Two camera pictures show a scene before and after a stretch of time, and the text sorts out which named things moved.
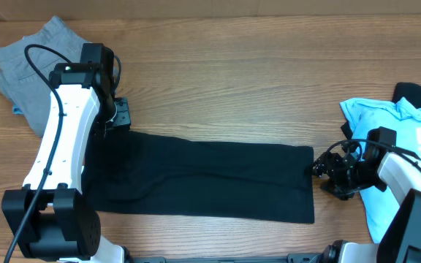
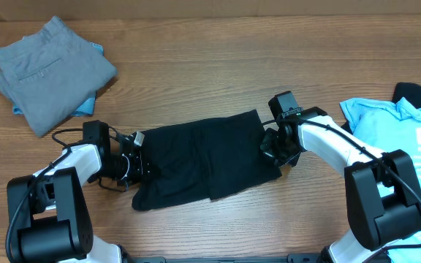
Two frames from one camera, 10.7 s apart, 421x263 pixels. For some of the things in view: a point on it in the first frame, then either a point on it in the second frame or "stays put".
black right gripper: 327,166 to 267,150
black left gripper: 123,120 to 137,155
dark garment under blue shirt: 416,95 stays put
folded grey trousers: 23,68 stays put
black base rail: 301,258 stays put
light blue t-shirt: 419,134 stays put
